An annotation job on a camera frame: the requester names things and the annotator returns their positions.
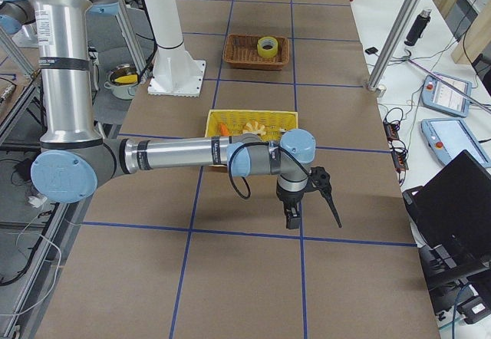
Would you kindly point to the aluminium frame post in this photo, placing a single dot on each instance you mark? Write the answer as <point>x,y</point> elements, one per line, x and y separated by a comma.
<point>400,23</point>

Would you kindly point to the black water bottle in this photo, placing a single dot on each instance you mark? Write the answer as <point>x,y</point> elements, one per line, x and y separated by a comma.
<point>417,28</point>

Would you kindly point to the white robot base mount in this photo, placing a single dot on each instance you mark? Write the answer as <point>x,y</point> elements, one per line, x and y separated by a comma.
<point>175,72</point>

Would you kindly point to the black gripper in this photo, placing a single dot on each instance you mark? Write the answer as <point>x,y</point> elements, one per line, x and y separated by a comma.
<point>288,200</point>

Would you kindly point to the toy croissant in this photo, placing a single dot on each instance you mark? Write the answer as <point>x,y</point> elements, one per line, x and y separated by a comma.
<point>255,128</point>

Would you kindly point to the teach pendant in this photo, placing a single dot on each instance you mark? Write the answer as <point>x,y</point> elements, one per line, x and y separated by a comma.
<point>448,137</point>
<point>438,96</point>

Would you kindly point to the brown wicker basket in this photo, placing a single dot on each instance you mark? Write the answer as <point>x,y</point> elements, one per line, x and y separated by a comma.
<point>240,51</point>

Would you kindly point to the black laptop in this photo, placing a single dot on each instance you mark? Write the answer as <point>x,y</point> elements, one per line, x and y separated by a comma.
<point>454,206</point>

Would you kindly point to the white enamel pot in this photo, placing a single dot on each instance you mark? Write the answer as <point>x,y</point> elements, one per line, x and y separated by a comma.
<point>122,81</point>

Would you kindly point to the yellow woven basket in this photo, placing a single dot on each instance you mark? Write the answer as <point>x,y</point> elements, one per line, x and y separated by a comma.
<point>277,122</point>

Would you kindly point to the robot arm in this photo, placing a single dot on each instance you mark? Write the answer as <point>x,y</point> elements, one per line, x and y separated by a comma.
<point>15,14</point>
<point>75,160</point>

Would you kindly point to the orange toy carrot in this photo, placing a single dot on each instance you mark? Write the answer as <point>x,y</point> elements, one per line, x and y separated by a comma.
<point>223,130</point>

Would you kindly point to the yellow packing tape roll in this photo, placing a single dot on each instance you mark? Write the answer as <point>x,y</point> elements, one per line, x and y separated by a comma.
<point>267,47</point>

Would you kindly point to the upper teach pendant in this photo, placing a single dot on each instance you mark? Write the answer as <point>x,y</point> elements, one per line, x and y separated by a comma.
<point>438,96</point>

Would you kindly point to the lower teach pendant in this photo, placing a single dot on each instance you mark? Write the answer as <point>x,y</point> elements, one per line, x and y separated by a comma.
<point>448,137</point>

